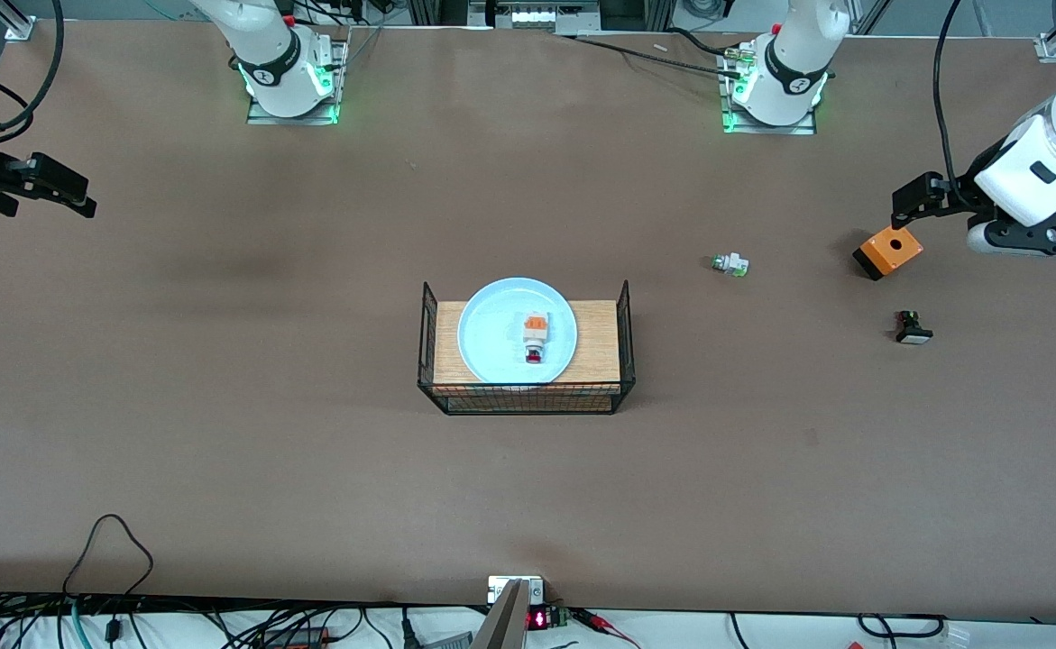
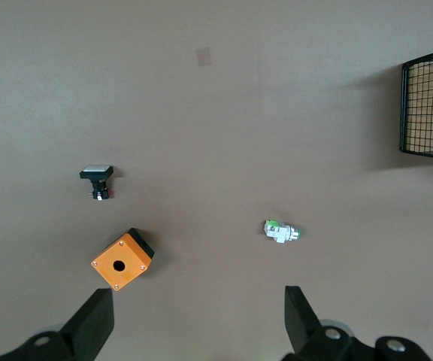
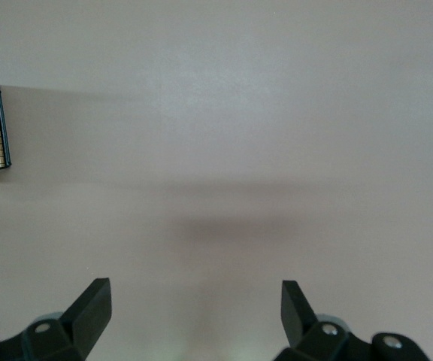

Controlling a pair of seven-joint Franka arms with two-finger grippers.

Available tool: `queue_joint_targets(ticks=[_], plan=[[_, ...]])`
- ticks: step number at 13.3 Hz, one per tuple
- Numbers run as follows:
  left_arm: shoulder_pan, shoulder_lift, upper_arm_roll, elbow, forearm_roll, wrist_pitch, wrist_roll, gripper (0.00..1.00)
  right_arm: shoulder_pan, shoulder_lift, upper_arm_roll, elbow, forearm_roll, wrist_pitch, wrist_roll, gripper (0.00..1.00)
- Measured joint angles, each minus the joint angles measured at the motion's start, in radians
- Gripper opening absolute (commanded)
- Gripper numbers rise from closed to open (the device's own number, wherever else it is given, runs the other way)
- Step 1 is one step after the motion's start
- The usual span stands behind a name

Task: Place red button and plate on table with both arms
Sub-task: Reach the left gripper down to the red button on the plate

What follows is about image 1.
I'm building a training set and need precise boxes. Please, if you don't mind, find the red push button switch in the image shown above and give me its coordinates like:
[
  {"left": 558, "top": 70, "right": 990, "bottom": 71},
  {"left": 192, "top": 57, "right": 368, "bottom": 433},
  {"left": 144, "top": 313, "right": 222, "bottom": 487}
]
[{"left": 522, "top": 311, "right": 552, "bottom": 365}]

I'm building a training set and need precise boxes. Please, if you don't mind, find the light blue round plate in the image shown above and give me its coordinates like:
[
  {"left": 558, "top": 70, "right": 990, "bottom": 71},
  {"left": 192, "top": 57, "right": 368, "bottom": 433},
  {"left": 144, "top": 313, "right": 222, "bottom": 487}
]
[{"left": 457, "top": 277, "right": 579, "bottom": 386}]

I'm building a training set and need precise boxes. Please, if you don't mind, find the black button with white cap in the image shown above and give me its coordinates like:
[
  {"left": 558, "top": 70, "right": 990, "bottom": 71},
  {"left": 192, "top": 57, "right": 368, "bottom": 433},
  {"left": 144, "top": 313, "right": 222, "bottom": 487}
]
[{"left": 894, "top": 309, "right": 934, "bottom": 345}]

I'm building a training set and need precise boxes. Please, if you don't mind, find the wooden board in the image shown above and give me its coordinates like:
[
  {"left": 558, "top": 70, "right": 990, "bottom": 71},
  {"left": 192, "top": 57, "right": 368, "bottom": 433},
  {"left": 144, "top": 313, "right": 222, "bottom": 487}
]
[{"left": 433, "top": 300, "right": 623, "bottom": 386}]

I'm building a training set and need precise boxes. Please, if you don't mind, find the metal rack device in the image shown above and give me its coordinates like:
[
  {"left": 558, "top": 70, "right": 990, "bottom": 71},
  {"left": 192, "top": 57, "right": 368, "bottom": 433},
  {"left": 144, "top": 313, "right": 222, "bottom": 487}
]
[{"left": 467, "top": 0, "right": 602, "bottom": 35}]

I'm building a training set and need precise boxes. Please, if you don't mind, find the red clip lead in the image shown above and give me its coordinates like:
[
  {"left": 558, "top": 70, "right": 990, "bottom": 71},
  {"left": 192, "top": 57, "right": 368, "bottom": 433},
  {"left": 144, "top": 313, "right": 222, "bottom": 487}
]
[{"left": 573, "top": 609, "right": 641, "bottom": 648}]

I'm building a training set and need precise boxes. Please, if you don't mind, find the orange button enclosure box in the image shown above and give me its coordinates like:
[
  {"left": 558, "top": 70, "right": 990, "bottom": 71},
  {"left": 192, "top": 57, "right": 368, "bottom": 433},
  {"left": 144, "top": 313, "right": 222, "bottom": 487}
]
[{"left": 853, "top": 226, "right": 924, "bottom": 281}]

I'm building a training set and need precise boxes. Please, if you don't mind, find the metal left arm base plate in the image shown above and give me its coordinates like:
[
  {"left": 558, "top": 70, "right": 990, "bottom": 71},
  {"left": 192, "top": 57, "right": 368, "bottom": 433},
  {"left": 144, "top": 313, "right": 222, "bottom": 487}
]
[{"left": 720, "top": 43, "right": 819, "bottom": 136}]

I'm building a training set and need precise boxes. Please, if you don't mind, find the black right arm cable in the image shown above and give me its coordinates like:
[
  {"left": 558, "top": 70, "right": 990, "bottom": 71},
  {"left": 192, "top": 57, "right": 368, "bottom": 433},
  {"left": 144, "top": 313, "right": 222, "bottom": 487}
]
[{"left": 0, "top": 0, "right": 66, "bottom": 145}]

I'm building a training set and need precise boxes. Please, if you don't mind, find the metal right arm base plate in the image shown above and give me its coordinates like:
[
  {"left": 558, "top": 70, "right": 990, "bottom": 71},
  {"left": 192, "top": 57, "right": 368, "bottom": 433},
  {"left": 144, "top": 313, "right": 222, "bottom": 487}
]
[{"left": 246, "top": 25, "right": 350, "bottom": 126}]

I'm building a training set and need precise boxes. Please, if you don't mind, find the black cable on table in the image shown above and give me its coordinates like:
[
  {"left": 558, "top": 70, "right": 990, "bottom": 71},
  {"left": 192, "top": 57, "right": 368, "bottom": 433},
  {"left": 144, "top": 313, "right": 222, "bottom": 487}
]
[{"left": 556, "top": 34, "right": 745, "bottom": 75}]

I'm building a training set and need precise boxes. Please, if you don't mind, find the black looped cable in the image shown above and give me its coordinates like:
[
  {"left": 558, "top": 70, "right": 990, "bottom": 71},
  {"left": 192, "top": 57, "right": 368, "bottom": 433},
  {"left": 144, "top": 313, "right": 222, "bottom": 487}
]
[{"left": 62, "top": 514, "right": 155, "bottom": 600}]

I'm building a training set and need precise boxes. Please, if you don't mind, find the black coiled cable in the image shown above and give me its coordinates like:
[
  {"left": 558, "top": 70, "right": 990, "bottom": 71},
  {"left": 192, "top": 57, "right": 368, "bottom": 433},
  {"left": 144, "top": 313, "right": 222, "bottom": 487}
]
[{"left": 857, "top": 613, "right": 948, "bottom": 639}]

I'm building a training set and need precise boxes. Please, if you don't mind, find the black wire basket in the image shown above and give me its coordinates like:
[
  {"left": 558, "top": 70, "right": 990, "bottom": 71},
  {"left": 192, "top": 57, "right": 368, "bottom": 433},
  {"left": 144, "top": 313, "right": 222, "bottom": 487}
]
[{"left": 417, "top": 279, "right": 637, "bottom": 416}]

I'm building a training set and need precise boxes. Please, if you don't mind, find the silver camera mount bracket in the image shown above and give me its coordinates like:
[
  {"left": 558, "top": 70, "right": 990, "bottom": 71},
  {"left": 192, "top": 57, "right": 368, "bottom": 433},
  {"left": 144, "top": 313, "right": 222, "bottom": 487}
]
[{"left": 488, "top": 575, "right": 545, "bottom": 607}]

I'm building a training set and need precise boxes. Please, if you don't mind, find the grey camera support bar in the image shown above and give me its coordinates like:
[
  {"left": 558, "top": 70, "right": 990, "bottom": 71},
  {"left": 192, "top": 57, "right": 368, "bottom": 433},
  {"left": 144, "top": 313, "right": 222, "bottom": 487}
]
[{"left": 472, "top": 580, "right": 530, "bottom": 649}]

